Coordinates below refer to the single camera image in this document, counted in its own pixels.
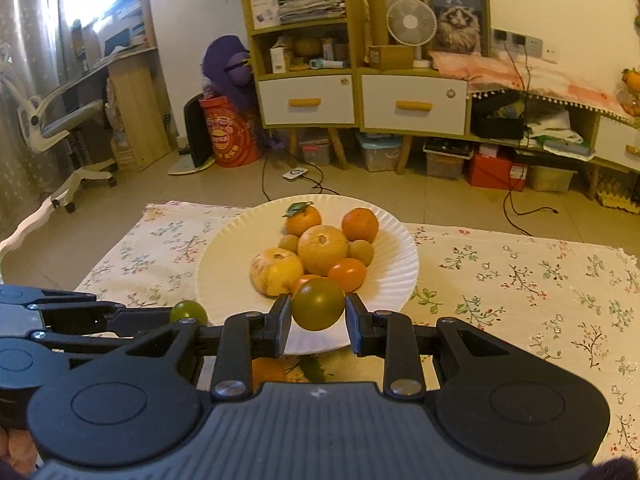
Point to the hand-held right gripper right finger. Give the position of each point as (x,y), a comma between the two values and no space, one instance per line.
(359,325)

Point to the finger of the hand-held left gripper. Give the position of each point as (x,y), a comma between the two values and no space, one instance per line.
(100,312)
(100,335)

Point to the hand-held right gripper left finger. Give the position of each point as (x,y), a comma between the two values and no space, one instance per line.
(277,325)

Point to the large green tomato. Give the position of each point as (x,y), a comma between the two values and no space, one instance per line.
(318,305)

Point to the oblong orange tomato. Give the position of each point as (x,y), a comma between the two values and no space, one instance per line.
(348,274)

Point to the small yellow pepino melon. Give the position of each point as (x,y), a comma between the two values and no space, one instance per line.
(275,272)

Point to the round orange tomato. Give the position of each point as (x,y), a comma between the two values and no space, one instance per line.
(307,280)

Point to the white ribbed plate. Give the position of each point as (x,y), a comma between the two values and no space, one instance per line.
(390,260)

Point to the small yellow-green fruit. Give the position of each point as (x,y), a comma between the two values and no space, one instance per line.
(287,243)
(362,252)

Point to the large yellow pepino melon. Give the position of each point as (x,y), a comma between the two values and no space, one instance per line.
(322,251)

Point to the small green tomato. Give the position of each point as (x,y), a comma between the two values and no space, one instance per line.
(189,311)

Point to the plain tangerine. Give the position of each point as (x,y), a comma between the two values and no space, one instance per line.
(360,225)

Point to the tangerine with small leaves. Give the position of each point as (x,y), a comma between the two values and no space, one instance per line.
(304,221)

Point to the tangerine with long leaf stem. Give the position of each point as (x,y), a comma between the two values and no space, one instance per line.
(270,374)

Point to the floral tablecloth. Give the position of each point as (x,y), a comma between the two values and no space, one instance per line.
(500,285)

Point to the white floor power adapter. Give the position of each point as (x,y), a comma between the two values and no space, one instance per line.
(295,174)

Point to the white oval floor board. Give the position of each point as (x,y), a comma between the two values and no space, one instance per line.
(182,169)

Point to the blue-lid storage box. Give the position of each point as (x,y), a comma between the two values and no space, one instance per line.
(379,154)

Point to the small clear storage box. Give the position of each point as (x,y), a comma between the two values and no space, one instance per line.
(315,155)

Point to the clear box with black lid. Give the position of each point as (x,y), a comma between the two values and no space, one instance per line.
(445,162)

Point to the white office chair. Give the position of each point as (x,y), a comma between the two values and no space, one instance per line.
(60,125)

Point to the red printed bucket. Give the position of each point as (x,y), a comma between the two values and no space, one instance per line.
(230,135)

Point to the black upright panel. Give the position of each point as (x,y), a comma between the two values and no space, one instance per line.
(196,132)

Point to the red cardboard box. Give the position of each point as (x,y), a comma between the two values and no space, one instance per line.
(492,170)

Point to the wooden desk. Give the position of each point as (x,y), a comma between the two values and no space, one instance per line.
(140,110)

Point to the tall wooden shelf cabinet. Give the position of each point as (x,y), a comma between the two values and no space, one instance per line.
(305,102)

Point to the low wooden drawer cabinet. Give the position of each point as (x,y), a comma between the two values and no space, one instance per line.
(412,105)

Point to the beige storage box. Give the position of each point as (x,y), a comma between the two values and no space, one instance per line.
(550,180)

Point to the black bag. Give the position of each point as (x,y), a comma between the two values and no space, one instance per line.
(497,125)

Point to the white infrared thermometer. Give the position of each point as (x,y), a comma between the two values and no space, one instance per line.
(327,64)

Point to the patterned curtain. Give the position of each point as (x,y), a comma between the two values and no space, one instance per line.
(25,60)

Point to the purple plush toy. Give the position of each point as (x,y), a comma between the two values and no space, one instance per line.
(227,65)

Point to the white carton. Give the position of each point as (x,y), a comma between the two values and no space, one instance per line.
(281,56)

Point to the brown cardboard box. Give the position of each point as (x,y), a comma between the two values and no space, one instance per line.
(390,57)

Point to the laptop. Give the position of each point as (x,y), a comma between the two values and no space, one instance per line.
(117,41)

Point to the pile of folded clothes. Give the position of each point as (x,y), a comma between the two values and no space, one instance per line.
(560,132)

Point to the round yellow gourd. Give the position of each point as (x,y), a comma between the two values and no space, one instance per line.
(307,46)

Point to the pink fringed cloth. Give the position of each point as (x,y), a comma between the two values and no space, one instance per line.
(500,70)

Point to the yellow egg tray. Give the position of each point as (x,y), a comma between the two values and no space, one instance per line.
(620,192)

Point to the cardboard tube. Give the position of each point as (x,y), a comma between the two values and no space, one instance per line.
(377,22)

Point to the small white desk fan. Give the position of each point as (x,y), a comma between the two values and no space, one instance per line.
(411,22)

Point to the white product box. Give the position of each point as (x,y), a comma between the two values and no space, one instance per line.
(264,10)

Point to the framed cat picture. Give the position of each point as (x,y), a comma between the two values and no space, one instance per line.
(460,20)

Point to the stack of papers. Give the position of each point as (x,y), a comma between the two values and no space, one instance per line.
(312,5)

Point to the orange fruit ornament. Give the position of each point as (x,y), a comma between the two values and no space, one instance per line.
(631,82)

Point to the grey wall socket panel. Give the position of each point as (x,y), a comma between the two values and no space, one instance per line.
(517,42)

